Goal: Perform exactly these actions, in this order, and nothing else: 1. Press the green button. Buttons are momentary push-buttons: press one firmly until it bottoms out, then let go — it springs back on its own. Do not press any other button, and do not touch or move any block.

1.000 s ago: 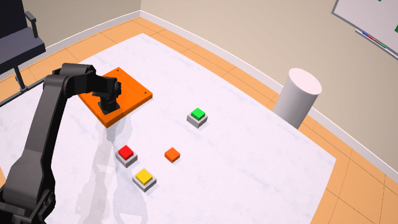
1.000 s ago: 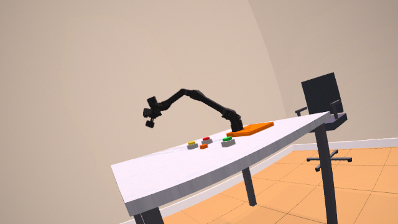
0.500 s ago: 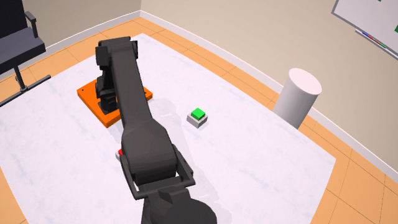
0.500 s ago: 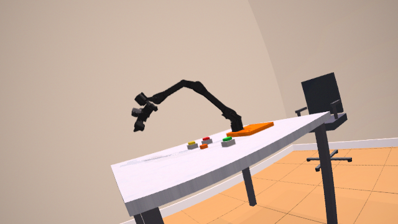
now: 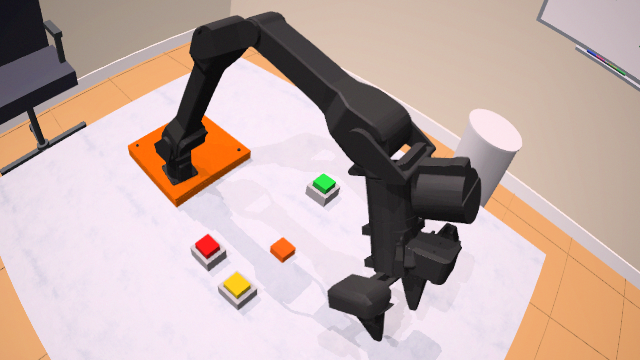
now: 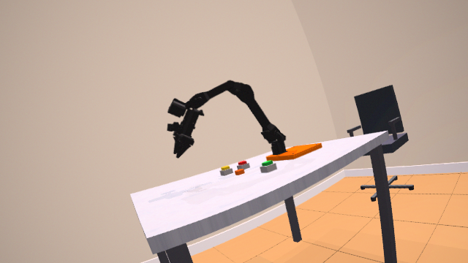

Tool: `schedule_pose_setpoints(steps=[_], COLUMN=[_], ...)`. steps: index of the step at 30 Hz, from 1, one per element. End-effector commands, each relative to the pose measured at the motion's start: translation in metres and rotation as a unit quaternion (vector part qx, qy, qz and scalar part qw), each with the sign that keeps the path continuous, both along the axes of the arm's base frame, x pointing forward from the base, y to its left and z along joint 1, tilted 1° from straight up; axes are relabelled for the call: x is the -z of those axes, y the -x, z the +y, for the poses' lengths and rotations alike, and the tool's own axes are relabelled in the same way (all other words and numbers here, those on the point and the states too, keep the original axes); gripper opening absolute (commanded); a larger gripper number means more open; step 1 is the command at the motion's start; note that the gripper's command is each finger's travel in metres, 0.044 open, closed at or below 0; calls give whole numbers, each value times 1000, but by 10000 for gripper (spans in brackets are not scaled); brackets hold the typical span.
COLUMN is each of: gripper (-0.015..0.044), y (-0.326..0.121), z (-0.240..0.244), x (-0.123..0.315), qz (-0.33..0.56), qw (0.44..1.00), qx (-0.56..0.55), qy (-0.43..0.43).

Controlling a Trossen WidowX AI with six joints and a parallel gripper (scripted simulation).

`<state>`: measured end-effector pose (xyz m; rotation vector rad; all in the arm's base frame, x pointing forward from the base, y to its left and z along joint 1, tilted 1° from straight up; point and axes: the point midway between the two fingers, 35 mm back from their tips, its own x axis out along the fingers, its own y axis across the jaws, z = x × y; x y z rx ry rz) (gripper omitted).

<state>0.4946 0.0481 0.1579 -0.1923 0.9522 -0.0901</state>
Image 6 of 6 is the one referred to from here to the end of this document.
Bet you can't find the red button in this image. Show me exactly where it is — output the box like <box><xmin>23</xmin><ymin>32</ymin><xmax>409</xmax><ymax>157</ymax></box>
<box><xmin>237</xmin><ymin>161</ymin><xmax>250</xmax><ymax>169</ymax></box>

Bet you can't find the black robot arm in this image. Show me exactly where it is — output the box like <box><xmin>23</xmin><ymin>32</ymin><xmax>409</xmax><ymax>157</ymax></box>
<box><xmin>167</xmin><ymin>80</ymin><xmax>288</xmax><ymax>155</ymax></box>

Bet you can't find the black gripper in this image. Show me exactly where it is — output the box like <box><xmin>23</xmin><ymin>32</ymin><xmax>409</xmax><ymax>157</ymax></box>
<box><xmin>173</xmin><ymin>120</ymin><xmax>195</xmax><ymax>159</ymax></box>

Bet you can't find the yellow button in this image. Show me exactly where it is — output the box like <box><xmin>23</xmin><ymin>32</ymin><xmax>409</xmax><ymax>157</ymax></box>
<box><xmin>219</xmin><ymin>167</ymin><xmax>233</xmax><ymax>176</ymax></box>

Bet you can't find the green button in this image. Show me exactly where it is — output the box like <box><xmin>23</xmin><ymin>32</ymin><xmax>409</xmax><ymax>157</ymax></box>
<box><xmin>259</xmin><ymin>160</ymin><xmax>277</xmax><ymax>173</ymax></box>

